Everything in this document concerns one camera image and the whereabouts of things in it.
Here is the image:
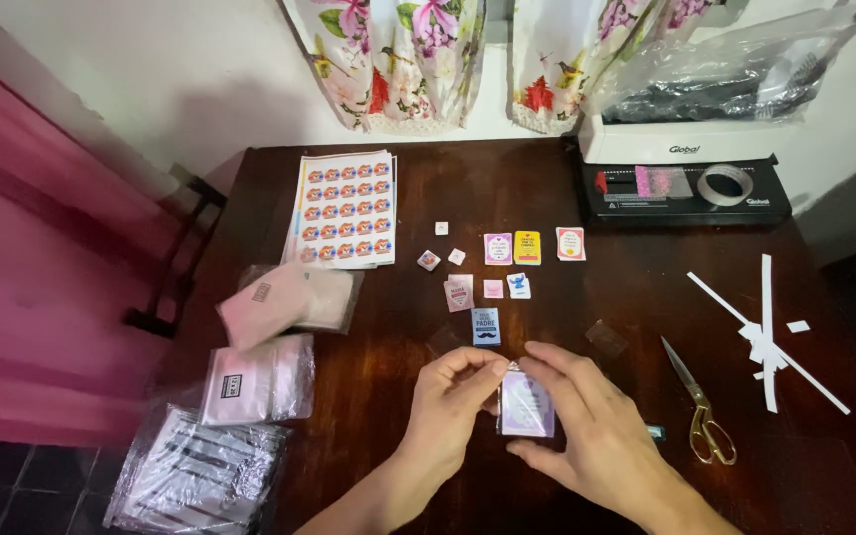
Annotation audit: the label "striped packet of plastic bags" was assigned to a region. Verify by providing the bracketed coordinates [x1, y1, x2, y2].
[103, 404, 293, 535]

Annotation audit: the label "pink fabric curtain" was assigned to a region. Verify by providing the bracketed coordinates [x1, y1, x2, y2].
[0, 41, 202, 448]

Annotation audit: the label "small pink glitter bag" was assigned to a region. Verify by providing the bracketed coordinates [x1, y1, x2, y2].
[634, 165, 695, 200]

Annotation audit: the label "stack of sticker sheets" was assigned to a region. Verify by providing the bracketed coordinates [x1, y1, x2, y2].
[282, 150, 398, 270]

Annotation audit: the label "person's right hand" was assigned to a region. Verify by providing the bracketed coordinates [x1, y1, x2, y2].
[506, 341, 679, 515]

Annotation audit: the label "person's left hand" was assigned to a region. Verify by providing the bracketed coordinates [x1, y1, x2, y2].
[394, 345, 511, 489]

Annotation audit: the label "yellow mini card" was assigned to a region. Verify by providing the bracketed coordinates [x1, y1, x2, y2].
[513, 230, 542, 266]

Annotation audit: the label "pink heart mini card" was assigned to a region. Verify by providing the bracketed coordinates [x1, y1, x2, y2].
[443, 274, 476, 314]

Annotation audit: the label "floral curtain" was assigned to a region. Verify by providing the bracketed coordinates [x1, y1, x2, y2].
[508, 0, 719, 137]
[279, 0, 490, 138]

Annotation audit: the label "small clear plastic bag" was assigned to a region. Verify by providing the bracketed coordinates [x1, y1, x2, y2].
[427, 325, 468, 359]
[585, 319, 630, 361]

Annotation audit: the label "heap of white paper strips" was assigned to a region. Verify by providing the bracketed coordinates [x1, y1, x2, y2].
[686, 253, 852, 416]

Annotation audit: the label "large clear plastic bag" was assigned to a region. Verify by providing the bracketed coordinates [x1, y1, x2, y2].
[583, 0, 856, 126]

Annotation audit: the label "black metal stand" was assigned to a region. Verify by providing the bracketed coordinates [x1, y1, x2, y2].
[123, 163, 228, 340]

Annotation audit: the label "blue moustache mini card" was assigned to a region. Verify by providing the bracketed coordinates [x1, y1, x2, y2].
[470, 307, 502, 348]

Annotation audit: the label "white pink-bordered mini card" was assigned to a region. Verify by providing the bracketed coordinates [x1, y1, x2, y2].
[556, 226, 587, 263]

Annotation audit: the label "purple mini card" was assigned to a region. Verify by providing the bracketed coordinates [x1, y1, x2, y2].
[483, 232, 514, 267]

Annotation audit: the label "white packet of small bags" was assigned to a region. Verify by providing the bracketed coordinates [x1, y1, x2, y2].
[201, 333, 316, 427]

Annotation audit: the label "pink packet of small bags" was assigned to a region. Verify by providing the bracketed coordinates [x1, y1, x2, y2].
[216, 261, 365, 352]

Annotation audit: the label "clear tape roll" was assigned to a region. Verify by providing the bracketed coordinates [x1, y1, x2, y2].
[696, 163, 755, 208]

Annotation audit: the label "gold-handled scissors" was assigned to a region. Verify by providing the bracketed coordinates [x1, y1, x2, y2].
[660, 335, 738, 467]

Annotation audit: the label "black and white binding machine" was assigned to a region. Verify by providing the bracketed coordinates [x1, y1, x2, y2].
[575, 113, 794, 228]

